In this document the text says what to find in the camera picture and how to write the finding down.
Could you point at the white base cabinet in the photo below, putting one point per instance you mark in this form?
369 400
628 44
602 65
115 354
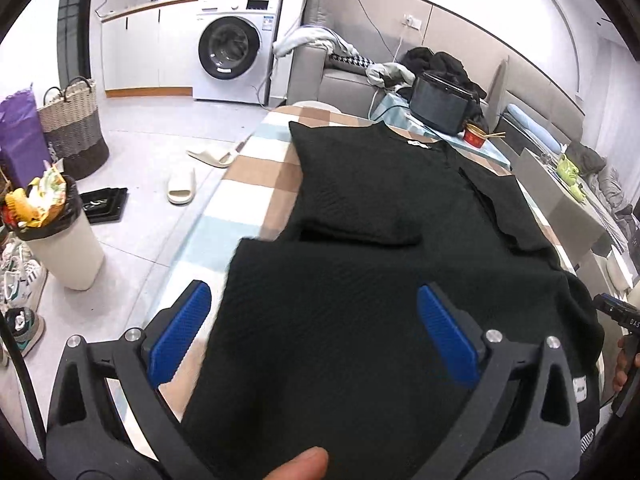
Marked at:
145 50

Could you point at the black knit shirt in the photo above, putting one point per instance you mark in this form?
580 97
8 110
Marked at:
350 285

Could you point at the grey sofa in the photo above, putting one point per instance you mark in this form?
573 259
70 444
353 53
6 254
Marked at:
345 90

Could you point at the white green sneaker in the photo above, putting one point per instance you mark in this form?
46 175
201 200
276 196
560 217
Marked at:
22 280

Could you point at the large green plush toy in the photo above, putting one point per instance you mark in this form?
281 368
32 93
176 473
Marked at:
566 167

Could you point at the crumpled snack wrappers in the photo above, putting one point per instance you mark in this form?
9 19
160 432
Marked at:
37 200

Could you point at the houndstooth cushion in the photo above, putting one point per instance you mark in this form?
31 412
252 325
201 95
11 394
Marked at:
352 60

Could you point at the black clothes pile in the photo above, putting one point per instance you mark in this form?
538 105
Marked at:
445 65

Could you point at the grey clothes heap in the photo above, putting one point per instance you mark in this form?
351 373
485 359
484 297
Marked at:
605 180

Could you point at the black tray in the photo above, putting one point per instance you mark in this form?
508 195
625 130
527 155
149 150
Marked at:
102 205

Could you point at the cream slipper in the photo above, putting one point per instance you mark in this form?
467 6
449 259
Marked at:
181 187
212 157

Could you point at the woven laundry basket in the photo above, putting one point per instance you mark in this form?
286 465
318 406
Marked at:
75 125

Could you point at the teal checked tablecloth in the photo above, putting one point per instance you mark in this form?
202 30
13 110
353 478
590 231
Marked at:
395 110

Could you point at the round white stool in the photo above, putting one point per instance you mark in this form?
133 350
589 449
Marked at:
317 106

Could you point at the small green plush toy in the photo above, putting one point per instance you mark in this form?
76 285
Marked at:
578 195

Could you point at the purple bag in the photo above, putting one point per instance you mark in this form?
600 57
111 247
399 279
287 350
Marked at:
20 135

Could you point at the wooden chopsticks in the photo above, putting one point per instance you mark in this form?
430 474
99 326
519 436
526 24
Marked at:
495 135

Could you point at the red bowl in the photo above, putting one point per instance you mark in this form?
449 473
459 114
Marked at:
474 136

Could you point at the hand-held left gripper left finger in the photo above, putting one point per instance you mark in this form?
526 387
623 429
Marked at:
182 330

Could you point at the light grey cloth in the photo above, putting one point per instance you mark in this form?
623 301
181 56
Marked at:
310 40

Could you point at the person's left hand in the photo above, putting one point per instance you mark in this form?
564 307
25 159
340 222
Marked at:
295 466

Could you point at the blue pillow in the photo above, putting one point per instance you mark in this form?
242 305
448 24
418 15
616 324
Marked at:
535 127

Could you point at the checkered blanket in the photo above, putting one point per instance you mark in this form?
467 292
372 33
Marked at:
260 170

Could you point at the grey table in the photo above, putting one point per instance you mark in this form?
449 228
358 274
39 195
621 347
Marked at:
565 210

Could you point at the white washing machine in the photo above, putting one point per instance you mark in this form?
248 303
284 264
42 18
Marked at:
240 45

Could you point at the black cooking appliance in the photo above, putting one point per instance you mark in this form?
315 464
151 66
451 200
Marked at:
440 102

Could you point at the person's right hand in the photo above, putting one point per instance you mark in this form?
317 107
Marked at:
624 365

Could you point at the white wall outlet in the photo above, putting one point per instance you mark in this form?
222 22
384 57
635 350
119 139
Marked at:
411 21

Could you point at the grey teal sneaker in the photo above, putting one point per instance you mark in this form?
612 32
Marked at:
25 332

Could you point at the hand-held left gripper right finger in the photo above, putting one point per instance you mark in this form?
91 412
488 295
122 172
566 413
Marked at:
445 335

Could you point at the black door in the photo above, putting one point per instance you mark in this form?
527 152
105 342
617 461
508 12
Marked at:
75 20

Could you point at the white trash bin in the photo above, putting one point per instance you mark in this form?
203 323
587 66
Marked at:
65 255

